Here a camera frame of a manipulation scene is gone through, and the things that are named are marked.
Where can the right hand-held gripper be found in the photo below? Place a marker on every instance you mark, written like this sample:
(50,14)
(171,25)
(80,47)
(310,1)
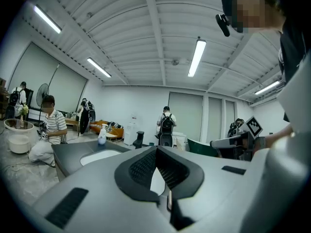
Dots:
(252,127)

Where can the vase with yellow flowers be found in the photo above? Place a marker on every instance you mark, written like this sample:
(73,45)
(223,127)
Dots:
(23,111)

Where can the white spray bottle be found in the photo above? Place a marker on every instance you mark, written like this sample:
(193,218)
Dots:
(102,137)

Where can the narrow grey window blind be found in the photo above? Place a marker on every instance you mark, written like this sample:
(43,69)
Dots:
(229,113)
(214,120)

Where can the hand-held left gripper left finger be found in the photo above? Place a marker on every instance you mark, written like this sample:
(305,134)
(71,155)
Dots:
(97,198)

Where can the round beige coffee table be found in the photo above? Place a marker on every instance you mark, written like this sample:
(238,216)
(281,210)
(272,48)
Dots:
(18,142)

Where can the dark green bathtub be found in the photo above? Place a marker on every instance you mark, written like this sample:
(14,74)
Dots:
(201,149)

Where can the beige wristwatch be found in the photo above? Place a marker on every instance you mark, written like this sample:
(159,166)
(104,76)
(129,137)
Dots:
(262,143)

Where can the white sink basin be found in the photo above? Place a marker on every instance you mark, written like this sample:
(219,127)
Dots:
(97,156)

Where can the white water dispenser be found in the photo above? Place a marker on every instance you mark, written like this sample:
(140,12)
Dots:
(130,132)

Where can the black faucet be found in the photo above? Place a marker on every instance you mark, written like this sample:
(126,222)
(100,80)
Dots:
(138,139)

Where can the person's right forearm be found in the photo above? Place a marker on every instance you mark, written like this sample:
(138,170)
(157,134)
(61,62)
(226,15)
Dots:
(277,137)

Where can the black head-worn camera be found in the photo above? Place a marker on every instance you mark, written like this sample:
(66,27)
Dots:
(223,24)

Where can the person's head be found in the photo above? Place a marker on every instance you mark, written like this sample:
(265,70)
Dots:
(250,13)

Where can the black standing fan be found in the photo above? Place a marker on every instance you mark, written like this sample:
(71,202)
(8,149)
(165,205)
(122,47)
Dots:
(43,94)

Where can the person's black t-shirt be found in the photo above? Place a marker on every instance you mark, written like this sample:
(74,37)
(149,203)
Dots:
(291,57)

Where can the dark vanity cabinet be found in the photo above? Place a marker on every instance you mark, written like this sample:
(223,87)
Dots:
(70,154)

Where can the orange sofa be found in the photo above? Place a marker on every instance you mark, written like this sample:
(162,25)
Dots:
(97,127)

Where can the white cabinet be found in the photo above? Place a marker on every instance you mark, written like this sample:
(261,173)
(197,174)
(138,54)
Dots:
(181,139)

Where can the large grey window blind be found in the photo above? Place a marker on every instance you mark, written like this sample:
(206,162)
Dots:
(36,76)

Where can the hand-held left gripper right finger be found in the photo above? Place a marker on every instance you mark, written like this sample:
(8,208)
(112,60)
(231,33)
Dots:
(213,190)

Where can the round ceiling detector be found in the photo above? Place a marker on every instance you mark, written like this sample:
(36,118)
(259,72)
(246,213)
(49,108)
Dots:
(175,62)

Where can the long ceiling light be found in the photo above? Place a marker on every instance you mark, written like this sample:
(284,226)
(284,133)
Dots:
(267,87)
(196,57)
(47,18)
(99,67)

